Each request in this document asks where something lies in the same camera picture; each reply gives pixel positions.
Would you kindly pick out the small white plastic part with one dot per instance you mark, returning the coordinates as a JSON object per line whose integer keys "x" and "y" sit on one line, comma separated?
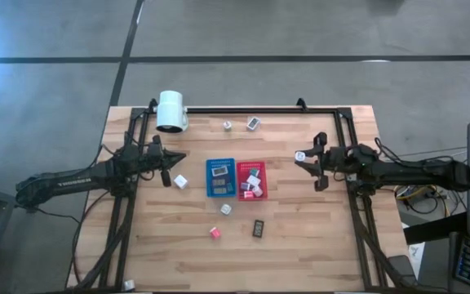
{"x": 129, "y": 285}

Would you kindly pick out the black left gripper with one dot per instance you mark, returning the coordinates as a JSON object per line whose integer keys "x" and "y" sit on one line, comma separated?
{"x": 153, "y": 157}

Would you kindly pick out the white cube charger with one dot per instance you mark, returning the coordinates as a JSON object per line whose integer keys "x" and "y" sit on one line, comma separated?
{"x": 180, "y": 181}

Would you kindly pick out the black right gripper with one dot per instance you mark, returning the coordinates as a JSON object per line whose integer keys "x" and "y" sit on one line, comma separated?
{"x": 331, "y": 163}

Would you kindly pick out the white paper sheet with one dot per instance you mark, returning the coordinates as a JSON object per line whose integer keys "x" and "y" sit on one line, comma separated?
{"x": 418, "y": 255}

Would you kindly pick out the purple charger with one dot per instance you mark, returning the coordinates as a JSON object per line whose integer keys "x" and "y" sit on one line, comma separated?
{"x": 245, "y": 186}

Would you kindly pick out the pink rimmed white charger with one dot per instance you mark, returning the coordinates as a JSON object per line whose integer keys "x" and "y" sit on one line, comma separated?
{"x": 215, "y": 233}

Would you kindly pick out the light blue charger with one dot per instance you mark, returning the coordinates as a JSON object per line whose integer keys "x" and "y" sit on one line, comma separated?
{"x": 300, "y": 155}

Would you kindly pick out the black aluminium table frame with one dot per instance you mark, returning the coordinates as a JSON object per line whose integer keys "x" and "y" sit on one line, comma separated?
{"x": 239, "y": 110}

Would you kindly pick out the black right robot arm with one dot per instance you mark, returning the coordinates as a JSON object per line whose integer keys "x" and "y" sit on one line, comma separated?
{"x": 414, "y": 173}

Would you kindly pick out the dark smartphone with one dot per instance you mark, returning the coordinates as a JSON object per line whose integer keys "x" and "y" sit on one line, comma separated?
{"x": 402, "y": 267}

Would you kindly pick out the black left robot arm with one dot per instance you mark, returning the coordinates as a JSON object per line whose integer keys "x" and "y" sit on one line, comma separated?
{"x": 67, "y": 181}

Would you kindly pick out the blue plastic basket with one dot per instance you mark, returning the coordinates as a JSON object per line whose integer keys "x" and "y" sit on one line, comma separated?
{"x": 209, "y": 194}

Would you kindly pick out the teal charger with prongs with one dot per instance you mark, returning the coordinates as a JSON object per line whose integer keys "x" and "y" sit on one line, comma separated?
{"x": 226, "y": 209}

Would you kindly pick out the red plastic basket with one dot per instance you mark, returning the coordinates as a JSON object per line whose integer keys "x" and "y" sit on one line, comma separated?
{"x": 241, "y": 167}

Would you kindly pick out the black flat bar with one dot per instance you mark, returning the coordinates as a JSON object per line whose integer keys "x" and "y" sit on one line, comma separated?
{"x": 435, "y": 228}

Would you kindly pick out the grey metal desk leg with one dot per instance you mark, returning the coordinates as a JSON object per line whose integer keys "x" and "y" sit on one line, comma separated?
{"x": 2, "y": 201}

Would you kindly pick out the white cylindrical lamp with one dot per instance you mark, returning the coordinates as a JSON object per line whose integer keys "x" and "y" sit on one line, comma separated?
{"x": 171, "y": 110}

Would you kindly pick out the black digital clock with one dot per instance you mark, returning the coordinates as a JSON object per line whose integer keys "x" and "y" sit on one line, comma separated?
{"x": 258, "y": 228}

